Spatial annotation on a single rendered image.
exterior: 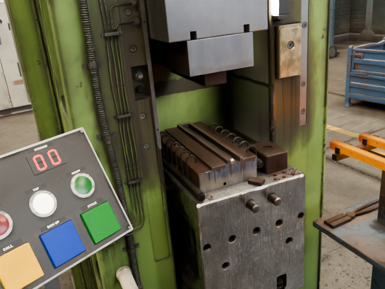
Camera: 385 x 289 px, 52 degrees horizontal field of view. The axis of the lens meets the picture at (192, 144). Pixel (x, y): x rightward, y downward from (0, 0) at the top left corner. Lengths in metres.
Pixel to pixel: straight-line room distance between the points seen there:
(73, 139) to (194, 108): 0.77
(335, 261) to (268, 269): 1.09
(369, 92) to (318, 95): 3.53
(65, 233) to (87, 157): 0.19
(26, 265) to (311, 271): 1.31
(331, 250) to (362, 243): 1.19
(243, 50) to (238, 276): 0.71
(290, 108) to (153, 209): 0.59
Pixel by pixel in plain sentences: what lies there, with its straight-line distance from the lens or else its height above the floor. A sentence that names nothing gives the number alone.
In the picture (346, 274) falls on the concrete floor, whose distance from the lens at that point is 2.39.
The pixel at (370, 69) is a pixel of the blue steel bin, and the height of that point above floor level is 0.48.
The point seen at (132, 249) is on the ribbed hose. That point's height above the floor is 0.72.
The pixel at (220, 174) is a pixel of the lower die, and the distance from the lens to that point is 1.21.
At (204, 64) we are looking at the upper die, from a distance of 1.10.
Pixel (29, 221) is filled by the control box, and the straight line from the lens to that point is 0.91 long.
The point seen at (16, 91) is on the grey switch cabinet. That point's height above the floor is 0.33.
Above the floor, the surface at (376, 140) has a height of 0.99.
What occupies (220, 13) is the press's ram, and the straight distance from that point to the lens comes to 1.11.
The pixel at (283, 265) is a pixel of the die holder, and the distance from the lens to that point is 1.45.
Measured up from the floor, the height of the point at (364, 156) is 0.99.
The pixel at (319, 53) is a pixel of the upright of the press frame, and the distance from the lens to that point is 1.50.
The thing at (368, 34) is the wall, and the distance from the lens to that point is 10.29.
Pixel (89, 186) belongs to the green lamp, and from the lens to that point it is 0.96.
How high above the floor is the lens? 1.49
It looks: 21 degrees down
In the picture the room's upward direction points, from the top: 5 degrees counter-clockwise
